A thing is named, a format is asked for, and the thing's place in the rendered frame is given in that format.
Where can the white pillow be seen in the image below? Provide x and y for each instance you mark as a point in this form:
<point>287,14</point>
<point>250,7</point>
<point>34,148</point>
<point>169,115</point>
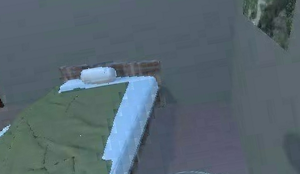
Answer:
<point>98,75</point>

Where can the bed with green blanket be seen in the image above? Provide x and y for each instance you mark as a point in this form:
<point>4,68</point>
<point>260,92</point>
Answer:
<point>49,142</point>

